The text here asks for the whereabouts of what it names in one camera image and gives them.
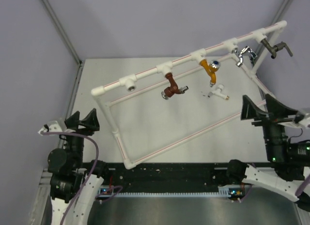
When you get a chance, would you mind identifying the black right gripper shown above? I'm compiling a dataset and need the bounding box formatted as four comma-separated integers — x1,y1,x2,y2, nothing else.
240,93,298,163

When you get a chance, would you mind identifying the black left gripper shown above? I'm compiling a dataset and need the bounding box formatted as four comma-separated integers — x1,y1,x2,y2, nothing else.
64,108,100,167

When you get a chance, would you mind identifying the white pipe frame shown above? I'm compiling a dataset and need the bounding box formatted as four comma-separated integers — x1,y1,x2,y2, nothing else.
91,20,287,169

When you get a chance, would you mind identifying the brown faucet chrome knob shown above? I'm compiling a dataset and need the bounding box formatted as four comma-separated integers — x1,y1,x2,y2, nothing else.
161,73,188,100

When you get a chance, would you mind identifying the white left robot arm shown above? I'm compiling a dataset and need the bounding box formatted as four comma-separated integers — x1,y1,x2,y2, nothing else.
40,109,110,225

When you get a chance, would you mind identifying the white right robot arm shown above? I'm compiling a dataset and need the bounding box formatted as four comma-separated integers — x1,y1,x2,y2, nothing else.
226,94,310,211

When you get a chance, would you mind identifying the white plastic faucet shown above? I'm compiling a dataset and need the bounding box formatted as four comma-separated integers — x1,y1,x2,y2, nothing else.
208,84,230,100

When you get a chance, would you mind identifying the dark grey lever faucet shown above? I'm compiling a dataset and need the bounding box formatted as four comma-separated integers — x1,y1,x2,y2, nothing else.
261,38,293,59

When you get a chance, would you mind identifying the chrome lever faucet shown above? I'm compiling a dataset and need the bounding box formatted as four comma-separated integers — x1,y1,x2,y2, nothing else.
232,46,257,67

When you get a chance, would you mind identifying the orange faucet blue cap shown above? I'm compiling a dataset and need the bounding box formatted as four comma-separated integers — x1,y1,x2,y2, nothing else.
199,59,221,87

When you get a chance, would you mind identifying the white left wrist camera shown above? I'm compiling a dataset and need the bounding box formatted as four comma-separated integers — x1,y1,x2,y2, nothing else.
38,119,74,136

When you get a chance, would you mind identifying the aluminium frame rail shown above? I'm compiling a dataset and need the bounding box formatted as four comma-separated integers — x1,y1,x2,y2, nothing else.
39,169,52,186

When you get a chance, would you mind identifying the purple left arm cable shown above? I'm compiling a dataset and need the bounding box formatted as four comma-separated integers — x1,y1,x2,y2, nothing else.
41,131,124,225

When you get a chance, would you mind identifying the white slotted cable duct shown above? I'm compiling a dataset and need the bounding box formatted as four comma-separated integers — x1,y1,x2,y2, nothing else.
96,186,245,200

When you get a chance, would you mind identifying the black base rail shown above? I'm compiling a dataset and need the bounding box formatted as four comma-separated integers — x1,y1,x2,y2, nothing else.
101,162,242,193

